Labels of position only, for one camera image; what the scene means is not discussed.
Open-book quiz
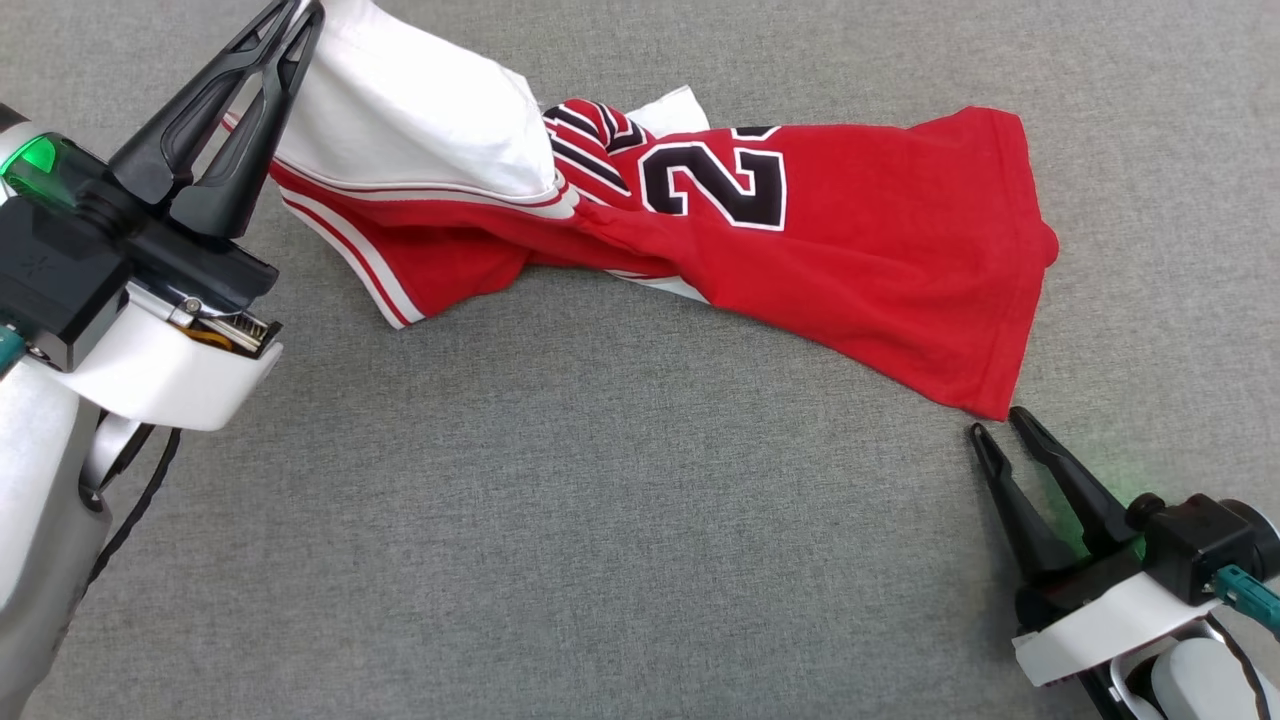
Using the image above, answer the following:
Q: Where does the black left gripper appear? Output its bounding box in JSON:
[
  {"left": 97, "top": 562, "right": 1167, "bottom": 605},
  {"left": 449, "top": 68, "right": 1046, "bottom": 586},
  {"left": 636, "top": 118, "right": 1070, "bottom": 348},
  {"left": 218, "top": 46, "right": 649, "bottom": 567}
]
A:
[{"left": 0, "top": 0, "right": 326, "bottom": 373}]

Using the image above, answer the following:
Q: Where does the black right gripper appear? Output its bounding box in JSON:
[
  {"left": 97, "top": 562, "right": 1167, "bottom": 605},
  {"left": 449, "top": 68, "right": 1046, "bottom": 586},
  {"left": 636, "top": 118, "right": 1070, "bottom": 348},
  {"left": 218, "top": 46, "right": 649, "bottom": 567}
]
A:
[{"left": 970, "top": 407, "right": 1280, "bottom": 633}]

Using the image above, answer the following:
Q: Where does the red white basketball jersey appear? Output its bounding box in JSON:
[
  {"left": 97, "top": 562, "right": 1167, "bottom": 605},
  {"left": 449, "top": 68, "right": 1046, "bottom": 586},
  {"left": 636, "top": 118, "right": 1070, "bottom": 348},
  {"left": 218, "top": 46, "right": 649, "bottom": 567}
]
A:
[{"left": 222, "top": 0, "right": 1059, "bottom": 421}]

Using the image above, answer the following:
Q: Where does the teal right cable connector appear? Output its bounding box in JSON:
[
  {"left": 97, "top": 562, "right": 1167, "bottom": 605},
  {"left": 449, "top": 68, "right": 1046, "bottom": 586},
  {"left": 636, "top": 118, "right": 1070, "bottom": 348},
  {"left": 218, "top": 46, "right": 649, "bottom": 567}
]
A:
[{"left": 1215, "top": 565, "right": 1280, "bottom": 636}]

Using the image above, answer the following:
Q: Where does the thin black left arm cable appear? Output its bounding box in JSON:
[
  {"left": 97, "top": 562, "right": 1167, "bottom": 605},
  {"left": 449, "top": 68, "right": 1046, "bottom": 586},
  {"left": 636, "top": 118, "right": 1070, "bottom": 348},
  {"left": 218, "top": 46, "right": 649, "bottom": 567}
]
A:
[{"left": 85, "top": 428, "right": 183, "bottom": 591}]

